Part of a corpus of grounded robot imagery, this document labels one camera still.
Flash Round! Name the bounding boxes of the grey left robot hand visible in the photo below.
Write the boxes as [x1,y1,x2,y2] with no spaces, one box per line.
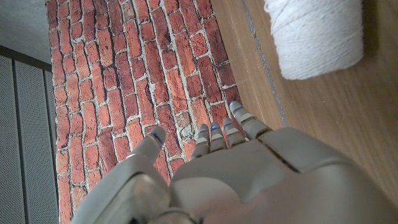
[70,101,398,224]

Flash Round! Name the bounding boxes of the white thread spool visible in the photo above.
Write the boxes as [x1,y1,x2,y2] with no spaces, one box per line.
[264,0,364,81]

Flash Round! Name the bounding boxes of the red brick print backdrop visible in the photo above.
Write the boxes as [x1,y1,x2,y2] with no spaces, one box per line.
[45,0,249,224]

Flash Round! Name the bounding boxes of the grey perforated wall panel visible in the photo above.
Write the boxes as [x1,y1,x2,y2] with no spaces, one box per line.
[0,54,60,224]

